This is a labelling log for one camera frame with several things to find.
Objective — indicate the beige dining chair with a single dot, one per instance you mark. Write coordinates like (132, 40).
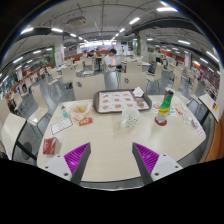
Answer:
(39, 101)

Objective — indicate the red cardboard box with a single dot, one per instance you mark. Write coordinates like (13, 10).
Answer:
(50, 145)

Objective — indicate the group of beige chairs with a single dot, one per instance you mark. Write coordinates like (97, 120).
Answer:
(68, 74)

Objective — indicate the white dining table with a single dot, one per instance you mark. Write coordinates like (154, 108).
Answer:
(11, 133)
(208, 106)

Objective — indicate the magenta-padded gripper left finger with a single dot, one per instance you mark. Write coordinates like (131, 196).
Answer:
(60, 165)

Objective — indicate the colourful printed leaflet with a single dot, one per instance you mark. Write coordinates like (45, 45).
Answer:
(173, 111)

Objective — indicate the white polka-dot mug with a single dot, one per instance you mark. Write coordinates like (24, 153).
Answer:
(130, 117)

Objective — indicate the green drink bottle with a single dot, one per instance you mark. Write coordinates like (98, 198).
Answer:
(165, 106)

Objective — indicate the crumpled paper food wrapper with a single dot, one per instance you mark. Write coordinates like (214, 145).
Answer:
(80, 110)

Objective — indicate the clear plastic bag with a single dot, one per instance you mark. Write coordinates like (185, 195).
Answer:
(193, 123)

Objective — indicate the small teal sanitizer bottle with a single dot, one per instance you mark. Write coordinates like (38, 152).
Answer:
(64, 112)

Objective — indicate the ceiling air conditioner unit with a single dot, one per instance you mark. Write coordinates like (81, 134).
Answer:
(76, 22)

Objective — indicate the brown food tray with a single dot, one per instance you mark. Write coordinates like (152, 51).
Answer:
(120, 101)

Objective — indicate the white card with red border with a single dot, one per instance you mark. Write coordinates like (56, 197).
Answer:
(61, 125)

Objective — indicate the person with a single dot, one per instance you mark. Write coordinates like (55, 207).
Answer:
(90, 53)
(110, 61)

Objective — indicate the beige chair with round hole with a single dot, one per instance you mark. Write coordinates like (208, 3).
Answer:
(88, 86)
(133, 81)

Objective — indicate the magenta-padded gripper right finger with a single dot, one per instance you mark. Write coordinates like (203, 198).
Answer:
(163, 165)

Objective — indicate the white paper napkin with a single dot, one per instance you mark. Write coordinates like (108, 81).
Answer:
(138, 92)

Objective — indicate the group of ceiling lights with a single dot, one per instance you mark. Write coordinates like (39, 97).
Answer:
(135, 20)

